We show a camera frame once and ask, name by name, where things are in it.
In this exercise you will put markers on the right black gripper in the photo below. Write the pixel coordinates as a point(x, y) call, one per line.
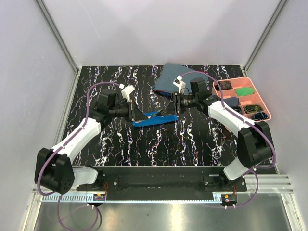
point(171, 108)

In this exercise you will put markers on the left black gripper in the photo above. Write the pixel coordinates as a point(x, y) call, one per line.
point(138, 115)

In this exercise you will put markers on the blue cloth napkin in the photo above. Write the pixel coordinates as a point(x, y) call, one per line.
point(146, 123)

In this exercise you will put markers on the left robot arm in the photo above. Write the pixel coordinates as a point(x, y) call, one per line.
point(54, 166)

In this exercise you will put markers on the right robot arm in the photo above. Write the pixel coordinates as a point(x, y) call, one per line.
point(254, 141)

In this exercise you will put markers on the grey folded napkin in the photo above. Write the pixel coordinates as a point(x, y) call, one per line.
point(169, 73)

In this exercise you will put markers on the dark patterned item in tray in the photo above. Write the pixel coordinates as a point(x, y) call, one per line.
point(225, 85)

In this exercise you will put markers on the grey item in tray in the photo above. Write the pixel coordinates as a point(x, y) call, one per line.
point(231, 101)

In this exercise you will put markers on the dark multicolour item in tray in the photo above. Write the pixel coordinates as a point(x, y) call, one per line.
point(237, 109)

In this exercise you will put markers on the pink divided tray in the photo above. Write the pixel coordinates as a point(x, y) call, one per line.
point(243, 101)

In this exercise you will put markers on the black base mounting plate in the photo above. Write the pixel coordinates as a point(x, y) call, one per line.
point(191, 185)

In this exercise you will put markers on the yellow green item in tray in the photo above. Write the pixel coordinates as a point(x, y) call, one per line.
point(253, 108)

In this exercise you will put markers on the blue patterned item in tray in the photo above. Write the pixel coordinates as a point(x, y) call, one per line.
point(259, 116)

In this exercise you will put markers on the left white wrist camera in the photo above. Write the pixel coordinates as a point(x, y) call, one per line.
point(126, 91)

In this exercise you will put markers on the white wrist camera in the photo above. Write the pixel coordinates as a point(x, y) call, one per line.
point(126, 91)
point(179, 83)

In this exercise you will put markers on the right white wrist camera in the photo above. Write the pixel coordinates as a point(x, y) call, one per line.
point(179, 83)

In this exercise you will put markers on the aluminium frame rail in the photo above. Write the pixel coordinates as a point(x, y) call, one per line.
point(56, 33)

